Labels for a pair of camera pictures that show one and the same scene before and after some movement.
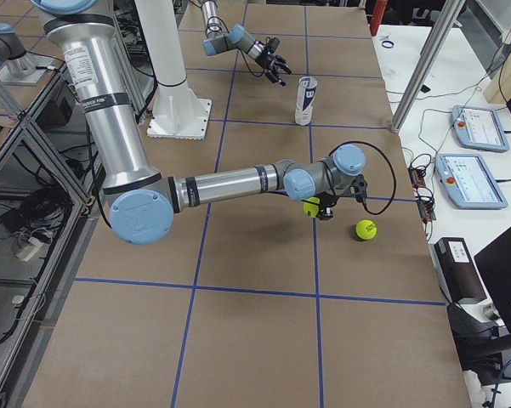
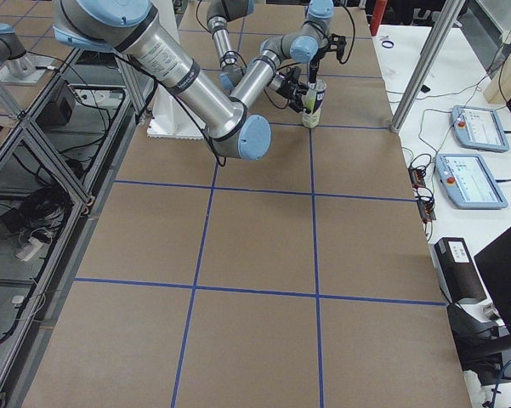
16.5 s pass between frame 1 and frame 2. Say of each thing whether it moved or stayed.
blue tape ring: stayed
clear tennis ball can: moved
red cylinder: stayed
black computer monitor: stayed
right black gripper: moved
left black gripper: moved
